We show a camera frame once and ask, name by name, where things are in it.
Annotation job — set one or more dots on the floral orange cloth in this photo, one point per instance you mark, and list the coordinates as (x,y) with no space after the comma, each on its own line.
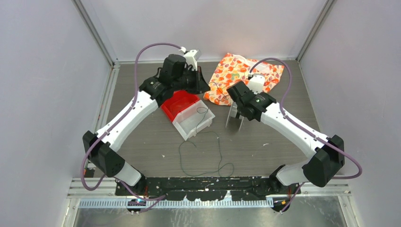
(234,68)

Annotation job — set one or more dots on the white perforated spool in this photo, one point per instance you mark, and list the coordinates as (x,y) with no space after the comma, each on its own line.
(234,120)

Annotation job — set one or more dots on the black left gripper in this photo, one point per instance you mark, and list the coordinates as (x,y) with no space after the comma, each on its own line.
(201,85)

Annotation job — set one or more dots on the white slotted cable duct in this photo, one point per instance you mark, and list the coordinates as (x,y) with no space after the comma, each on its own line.
(134,203)

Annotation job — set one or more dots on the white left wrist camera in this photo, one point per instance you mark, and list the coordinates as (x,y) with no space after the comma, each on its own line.
(191,57)

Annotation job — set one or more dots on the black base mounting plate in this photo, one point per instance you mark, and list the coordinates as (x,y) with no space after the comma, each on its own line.
(245,188)

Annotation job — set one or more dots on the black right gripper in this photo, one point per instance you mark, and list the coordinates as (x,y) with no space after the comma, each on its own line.
(248,88)

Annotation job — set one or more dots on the white and red bin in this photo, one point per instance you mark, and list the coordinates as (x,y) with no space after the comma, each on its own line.
(188,114)

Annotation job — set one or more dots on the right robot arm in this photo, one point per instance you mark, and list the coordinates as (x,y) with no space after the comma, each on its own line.
(323,160)

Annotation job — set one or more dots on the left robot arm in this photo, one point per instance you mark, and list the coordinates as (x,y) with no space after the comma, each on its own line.
(178,72)

